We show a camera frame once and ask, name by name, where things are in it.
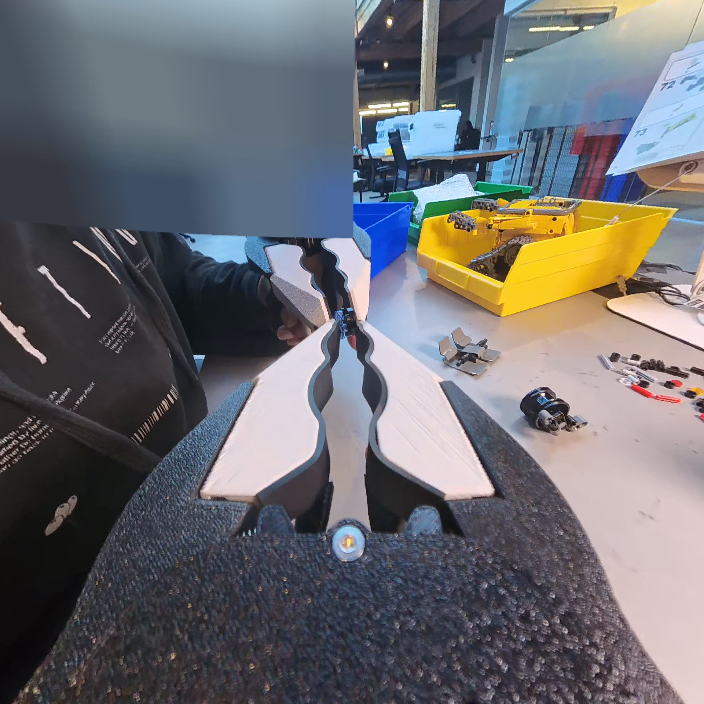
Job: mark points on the black office chair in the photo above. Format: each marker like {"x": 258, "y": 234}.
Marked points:
{"x": 399, "y": 148}

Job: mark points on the long wooden table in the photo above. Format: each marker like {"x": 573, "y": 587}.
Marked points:
{"x": 467, "y": 154}

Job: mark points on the pile of small brick pieces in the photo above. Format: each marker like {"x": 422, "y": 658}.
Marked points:
{"x": 654, "y": 393}

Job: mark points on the instruction booklet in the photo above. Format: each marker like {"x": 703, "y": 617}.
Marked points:
{"x": 671, "y": 110}

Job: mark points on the black toy wheel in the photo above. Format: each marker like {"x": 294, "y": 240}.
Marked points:
{"x": 542, "y": 404}

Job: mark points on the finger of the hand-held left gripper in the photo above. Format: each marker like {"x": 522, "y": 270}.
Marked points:
{"x": 291, "y": 275}
{"x": 355, "y": 269}

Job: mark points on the small grey connector assembly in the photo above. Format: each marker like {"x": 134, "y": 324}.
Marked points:
{"x": 577, "y": 422}

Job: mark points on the person's left hand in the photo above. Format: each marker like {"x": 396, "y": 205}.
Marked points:
{"x": 294, "y": 330}

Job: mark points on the person's left forearm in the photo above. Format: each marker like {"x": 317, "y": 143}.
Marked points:
{"x": 220, "y": 291}

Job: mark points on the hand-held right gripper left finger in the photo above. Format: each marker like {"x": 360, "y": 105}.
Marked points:
{"x": 269, "y": 434}

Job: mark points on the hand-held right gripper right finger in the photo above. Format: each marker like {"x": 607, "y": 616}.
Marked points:
{"x": 429, "y": 434}

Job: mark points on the yellow tracked robot model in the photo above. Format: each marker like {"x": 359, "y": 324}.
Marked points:
{"x": 528, "y": 220}

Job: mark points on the black round brick piece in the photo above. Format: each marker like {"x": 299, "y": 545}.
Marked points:
{"x": 349, "y": 316}

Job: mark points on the grey panel brick assembly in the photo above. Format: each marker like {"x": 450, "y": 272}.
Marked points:
{"x": 467, "y": 357}

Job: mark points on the white cloth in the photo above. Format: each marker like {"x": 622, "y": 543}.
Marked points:
{"x": 445, "y": 192}

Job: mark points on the wooden pillar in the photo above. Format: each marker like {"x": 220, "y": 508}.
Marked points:
{"x": 429, "y": 55}

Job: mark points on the green plastic bin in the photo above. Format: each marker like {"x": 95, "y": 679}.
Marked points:
{"x": 506, "y": 190}

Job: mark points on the yellow plastic bin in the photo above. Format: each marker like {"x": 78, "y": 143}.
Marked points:
{"x": 550, "y": 280}

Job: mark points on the white booklet stand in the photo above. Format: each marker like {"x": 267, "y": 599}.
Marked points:
{"x": 660, "y": 313}

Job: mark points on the rack of hanging clothes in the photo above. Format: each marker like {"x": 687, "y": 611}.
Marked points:
{"x": 583, "y": 159}

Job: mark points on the blue plastic bin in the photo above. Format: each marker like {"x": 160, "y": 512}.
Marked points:
{"x": 385, "y": 231}

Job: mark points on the white storage box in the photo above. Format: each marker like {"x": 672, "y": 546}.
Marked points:
{"x": 434, "y": 132}

